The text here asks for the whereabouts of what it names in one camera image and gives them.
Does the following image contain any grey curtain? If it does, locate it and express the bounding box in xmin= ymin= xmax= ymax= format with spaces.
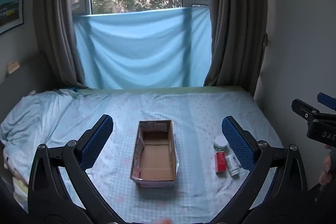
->
xmin=34 ymin=0 xmax=89 ymax=90
xmin=203 ymin=0 xmax=269 ymax=96

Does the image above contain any small red box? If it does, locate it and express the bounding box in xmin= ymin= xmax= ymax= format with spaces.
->
xmin=215 ymin=151 xmax=227 ymax=174

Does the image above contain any white bottle with blue print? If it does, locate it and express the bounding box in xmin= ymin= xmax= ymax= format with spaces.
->
xmin=226 ymin=154 xmax=240 ymax=178

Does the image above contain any wall poster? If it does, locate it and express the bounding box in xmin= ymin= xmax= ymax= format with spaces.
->
xmin=0 ymin=0 xmax=26 ymax=35

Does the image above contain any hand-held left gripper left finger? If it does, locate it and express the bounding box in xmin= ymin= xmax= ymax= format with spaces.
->
xmin=28 ymin=114 xmax=114 ymax=214

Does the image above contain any cardboard box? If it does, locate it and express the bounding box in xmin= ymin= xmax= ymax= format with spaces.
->
xmin=130 ymin=120 xmax=180 ymax=188

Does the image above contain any checked bed sheet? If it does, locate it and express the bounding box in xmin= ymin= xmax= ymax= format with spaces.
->
xmin=0 ymin=86 xmax=285 ymax=224

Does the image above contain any small beige wall note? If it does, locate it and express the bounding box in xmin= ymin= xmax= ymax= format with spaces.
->
xmin=7 ymin=61 xmax=20 ymax=74

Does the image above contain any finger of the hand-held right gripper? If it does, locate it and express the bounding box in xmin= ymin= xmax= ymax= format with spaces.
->
xmin=317 ymin=92 xmax=336 ymax=110
xmin=291 ymin=98 xmax=321 ymax=122

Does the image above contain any person's right hand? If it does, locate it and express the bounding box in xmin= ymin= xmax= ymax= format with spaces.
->
xmin=318 ymin=144 xmax=336 ymax=186

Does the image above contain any light blue quilt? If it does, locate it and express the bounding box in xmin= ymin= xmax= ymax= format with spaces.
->
xmin=0 ymin=89 xmax=79 ymax=205

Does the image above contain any white lid green jar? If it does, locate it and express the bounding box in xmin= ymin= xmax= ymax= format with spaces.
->
xmin=213 ymin=135 xmax=229 ymax=152

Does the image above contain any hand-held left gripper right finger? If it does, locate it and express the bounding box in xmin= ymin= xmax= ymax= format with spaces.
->
xmin=222 ymin=116 xmax=308 ymax=212

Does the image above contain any light blue hanging cloth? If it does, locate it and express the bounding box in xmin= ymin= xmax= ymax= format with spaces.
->
xmin=73 ymin=7 xmax=213 ymax=90

